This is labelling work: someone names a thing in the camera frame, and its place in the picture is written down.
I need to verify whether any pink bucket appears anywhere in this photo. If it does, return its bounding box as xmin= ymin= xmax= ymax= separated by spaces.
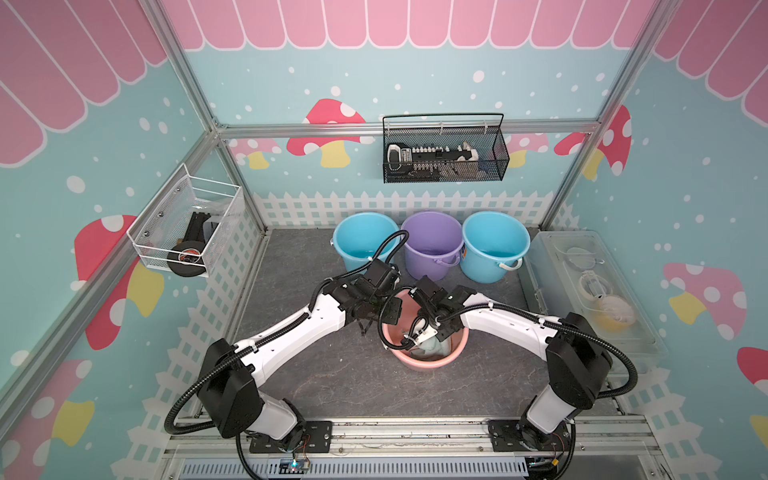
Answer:
xmin=382 ymin=291 xmax=469 ymax=371

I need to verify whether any light green cloth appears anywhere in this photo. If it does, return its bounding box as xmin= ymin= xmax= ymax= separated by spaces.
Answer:
xmin=410 ymin=337 xmax=451 ymax=361

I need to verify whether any teal bucket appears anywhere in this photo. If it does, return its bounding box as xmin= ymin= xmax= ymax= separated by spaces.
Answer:
xmin=331 ymin=212 xmax=398 ymax=271
xmin=460 ymin=211 xmax=531 ymax=284

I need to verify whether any purple bucket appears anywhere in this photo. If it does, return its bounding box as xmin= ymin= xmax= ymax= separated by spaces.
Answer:
xmin=402 ymin=211 xmax=464 ymax=282

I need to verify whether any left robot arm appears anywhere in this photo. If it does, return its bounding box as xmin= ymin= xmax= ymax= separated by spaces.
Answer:
xmin=164 ymin=230 xmax=409 ymax=479

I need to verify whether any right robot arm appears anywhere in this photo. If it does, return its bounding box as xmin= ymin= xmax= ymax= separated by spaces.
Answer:
xmin=377 ymin=278 xmax=639 ymax=451

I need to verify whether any clear plastic storage box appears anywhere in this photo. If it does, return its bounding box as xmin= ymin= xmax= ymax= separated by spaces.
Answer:
xmin=519 ymin=230 xmax=668 ymax=374

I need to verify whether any white power strip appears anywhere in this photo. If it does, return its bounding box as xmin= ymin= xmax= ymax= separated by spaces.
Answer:
xmin=384 ymin=142 xmax=479 ymax=177

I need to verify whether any black tape dispenser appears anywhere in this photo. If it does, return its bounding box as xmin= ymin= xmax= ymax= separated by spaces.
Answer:
xmin=166 ymin=212 xmax=215 ymax=278

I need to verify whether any black wire wall basket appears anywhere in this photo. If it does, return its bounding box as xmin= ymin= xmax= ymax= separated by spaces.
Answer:
xmin=381 ymin=113 xmax=510 ymax=183

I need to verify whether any white wire wall basket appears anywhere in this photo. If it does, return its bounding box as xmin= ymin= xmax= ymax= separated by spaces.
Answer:
xmin=126 ymin=164 xmax=245 ymax=278

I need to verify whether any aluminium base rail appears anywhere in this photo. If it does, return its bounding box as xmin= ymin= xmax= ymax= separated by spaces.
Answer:
xmin=154 ymin=416 xmax=673 ymax=479

